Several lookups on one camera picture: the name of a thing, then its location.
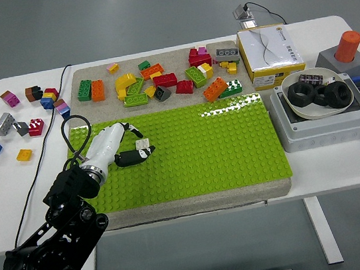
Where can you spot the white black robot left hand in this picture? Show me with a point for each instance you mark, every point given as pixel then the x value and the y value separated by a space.
pixel 102 146

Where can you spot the white square toy brick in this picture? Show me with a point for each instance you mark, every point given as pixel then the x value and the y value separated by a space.
pixel 142 143

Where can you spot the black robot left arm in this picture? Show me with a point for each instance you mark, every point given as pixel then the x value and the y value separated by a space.
pixel 69 184

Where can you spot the small yellow toy brick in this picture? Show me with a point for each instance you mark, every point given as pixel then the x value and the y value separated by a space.
pixel 224 64
pixel 231 67
pixel 150 91
pixel 121 94

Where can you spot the orange long toy brick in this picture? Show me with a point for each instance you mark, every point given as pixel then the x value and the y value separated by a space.
pixel 97 90
pixel 152 71
pixel 214 89

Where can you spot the lime green long toy brick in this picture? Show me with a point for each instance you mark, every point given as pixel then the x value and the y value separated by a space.
pixel 135 100
pixel 135 87
pixel 195 76

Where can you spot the dark green long toy brick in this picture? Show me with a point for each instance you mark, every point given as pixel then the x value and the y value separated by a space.
pixel 84 89

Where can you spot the yellow arch toy brick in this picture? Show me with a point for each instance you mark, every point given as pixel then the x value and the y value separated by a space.
pixel 125 81

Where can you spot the blue yellow toy brick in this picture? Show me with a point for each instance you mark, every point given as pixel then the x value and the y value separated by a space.
pixel 47 101

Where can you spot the yellow square toy brick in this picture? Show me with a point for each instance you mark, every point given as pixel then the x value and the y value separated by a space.
pixel 24 154

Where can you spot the pink yellow toy brick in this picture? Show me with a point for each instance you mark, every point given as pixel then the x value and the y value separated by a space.
pixel 112 67

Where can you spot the grey slope toy brick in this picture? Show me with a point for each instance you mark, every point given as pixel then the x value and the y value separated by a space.
pixel 21 128

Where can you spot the brown black toy brick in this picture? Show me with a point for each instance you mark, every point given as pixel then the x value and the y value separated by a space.
pixel 33 93

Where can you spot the flat yellow toy brick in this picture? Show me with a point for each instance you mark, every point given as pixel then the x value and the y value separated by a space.
pixel 155 75

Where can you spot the red long toy brick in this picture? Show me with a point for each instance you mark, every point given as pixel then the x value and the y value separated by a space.
pixel 165 80

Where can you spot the small dark green toy brick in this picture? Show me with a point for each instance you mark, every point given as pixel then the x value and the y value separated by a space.
pixel 144 65

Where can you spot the green studded baseplate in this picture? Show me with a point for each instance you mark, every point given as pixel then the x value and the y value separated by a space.
pixel 202 152

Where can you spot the silver toy brick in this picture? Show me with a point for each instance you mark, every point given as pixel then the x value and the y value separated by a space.
pixel 4 123

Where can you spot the red square toy brick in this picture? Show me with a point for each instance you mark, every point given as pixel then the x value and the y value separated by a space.
pixel 184 87

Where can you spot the pink brown toy brick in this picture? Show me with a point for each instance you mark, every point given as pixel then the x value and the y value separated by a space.
pixel 10 98

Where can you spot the white yellow toy brick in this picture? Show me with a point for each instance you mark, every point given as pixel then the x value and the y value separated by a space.
pixel 205 69

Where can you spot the large red toy brick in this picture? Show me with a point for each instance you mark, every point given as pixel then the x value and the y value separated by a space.
pixel 199 59

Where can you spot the small pink toy brick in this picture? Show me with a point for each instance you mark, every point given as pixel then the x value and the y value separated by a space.
pixel 202 50

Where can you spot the grey long toy brick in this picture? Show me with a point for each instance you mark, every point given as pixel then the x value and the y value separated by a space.
pixel 227 54

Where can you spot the grey-brown foam mat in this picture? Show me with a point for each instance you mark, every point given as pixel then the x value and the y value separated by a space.
pixel 107 108

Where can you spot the pink blue brown brick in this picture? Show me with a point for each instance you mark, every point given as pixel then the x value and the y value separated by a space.
pixel 62 108

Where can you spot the red white printed brick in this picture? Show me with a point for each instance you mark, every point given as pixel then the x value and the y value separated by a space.
pixel 36 127

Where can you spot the grey black slope brick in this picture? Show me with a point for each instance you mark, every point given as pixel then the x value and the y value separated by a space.
pixel 162 93

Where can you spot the green white printed brick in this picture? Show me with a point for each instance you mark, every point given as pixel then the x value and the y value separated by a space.
pixel 230 88

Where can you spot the white yellow cardboard box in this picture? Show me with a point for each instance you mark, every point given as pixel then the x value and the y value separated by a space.
pixel 270 51

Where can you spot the small silver clear device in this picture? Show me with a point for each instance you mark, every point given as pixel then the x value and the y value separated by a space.
pixel 243 13

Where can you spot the large black hex nut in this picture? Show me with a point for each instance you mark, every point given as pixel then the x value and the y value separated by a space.
pixel 332 99
pixel 291 94

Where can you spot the cream bowl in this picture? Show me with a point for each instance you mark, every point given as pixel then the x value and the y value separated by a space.
pixel 290 83

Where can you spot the dark striped block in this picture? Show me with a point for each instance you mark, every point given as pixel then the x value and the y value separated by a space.
pixel 311 79

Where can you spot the small black hex nut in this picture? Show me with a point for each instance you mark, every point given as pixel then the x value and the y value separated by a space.
pixel 318 101

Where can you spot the grey plastic junction box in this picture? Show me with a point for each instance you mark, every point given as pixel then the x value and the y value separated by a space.
pixel 323 131

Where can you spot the small white piece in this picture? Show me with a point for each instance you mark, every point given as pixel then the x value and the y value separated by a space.
pixel 330 80

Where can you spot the grey block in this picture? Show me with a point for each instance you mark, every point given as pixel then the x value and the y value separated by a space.
pixel 341 67

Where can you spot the orange cylinder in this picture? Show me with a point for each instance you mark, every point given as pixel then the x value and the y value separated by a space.
pixel 348 46

